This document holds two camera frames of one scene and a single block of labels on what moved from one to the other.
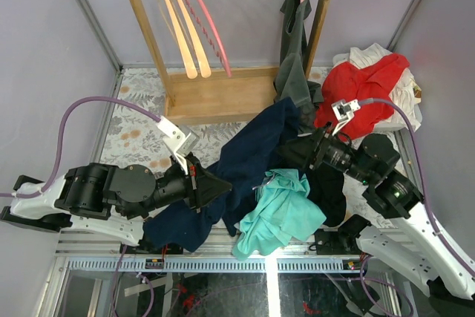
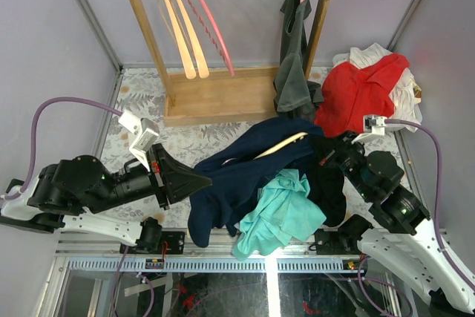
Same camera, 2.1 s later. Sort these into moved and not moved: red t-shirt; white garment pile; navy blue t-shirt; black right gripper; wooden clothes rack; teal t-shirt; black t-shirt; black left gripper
Moved: black right gripper; black left gripper; navy blue t-shirt
Not moved: wooden clothes rack; teal t-shirt; black t-shirt; red t-shirt; white garment pile
